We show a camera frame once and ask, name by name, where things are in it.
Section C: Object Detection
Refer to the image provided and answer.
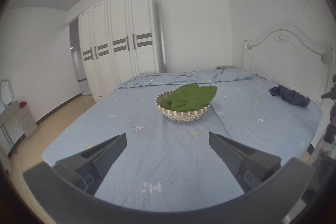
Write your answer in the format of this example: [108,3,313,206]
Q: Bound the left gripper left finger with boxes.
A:
[54,133,127,196]

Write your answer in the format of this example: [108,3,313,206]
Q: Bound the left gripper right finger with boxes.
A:
[209,132,282,194]

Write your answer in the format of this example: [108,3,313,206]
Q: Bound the green trousers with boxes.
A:
[160,82,218,111]

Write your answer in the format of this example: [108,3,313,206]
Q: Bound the bed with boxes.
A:
[42,29,334,210]

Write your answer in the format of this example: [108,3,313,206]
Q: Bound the round woven basket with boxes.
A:
[155,90,212,122]

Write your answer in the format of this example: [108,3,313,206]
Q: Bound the dark blue garment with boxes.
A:
[269,85,310,108]

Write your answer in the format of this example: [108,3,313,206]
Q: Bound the grey chest of drawers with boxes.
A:
[0,101,39,158]

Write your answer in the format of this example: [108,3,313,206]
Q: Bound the pale blue quilt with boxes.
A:
[117,69,254,89]

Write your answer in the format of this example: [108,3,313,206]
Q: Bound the white wardrobe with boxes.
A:
[78,0,162,102]

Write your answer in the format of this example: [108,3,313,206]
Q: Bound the white framed mirror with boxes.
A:
[0,79,14,108]

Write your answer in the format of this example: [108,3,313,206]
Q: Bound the grey pipe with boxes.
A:
[155,0,166,74]

